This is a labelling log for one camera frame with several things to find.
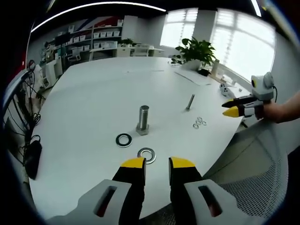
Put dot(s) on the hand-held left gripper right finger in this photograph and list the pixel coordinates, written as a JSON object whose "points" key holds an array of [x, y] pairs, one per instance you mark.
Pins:
{"points": [[185, 185]]}

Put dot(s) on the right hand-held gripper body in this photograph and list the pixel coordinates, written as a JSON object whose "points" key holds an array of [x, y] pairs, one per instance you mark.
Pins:
{"points": [[263, 91]]}

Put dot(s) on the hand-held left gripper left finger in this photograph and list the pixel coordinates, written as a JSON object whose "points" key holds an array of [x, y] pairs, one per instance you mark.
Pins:
{"points": [[126, 187]]}

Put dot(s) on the small steel washer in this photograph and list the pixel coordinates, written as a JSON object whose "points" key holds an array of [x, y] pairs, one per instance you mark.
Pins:
{"points": [[198, 122], [200, 118], [204, 122], [196, 126]]}

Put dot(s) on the large steel washer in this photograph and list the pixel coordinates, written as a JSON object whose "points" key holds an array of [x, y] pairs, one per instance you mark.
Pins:
{"points": [[152, 154], [124, 140]]}

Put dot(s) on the thin steel threaded stud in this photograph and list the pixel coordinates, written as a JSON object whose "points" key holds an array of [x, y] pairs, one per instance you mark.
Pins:
{"points": [[190, 102]]}

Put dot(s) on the large steel threaded stud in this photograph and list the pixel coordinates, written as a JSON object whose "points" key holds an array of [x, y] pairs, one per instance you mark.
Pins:
{"points": [[143, 119]]}

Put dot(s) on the white game controller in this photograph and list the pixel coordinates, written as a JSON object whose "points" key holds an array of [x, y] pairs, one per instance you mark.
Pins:
{"points": [[225, 89]]}

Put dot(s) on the grey mesh office chair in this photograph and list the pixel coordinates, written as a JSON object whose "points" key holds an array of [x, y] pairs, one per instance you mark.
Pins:
{"points": [[260, 164]]}

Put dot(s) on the green potted plant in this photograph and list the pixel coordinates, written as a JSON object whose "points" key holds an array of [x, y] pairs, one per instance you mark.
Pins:
{"points": [[199, 50]]}

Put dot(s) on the black bag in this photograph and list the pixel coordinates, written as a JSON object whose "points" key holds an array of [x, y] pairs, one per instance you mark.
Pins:
{"points": [[34, 159]]}

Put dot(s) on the white background desk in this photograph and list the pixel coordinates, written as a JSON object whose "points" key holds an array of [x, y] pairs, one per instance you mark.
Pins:
{"points": [[131, 50]]}

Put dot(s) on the storage shelf with white bins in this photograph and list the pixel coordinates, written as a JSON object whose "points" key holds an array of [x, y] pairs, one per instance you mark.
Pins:
{"points": [[93, 35]]}

